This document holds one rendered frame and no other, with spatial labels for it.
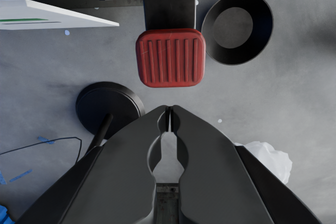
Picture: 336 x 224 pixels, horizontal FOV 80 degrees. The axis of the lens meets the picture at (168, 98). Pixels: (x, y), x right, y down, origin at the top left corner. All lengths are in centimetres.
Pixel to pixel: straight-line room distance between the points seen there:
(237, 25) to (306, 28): 31
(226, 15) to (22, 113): 121
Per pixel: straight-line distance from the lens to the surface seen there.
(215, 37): 100
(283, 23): 108
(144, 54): 21
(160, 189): 154
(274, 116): 128
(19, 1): 45
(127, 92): 107
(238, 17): 100
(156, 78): 21
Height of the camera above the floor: 96
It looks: 61 degrees down
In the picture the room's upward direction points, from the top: 178 degrees counter-clockwise
